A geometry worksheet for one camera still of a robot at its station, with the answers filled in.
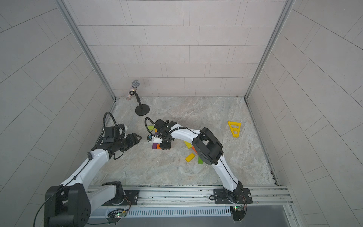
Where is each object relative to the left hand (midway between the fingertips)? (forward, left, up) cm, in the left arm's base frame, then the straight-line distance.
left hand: (141, 137), depth 85 cm
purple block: (-3, -8, -6) cm, 10 cm away
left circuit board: (-38, +5, -6) cm, 39 cm away
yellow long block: (-2, -29, -6) cm, 30 cm away
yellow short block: (-10, -30, -7) cm, 33 cm away
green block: (-12, -36, -8) cm, 39 cm away
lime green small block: (+1, -8, +10) cm, 12 cm away
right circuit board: (-36, -54, -9) cm, 66 cm away
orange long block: (-3, -10, -6) cm, 12 cm away
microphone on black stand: (+27, +7, -6) cm, 28 cm away
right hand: (0, -13, -9) cm, 16 cm away
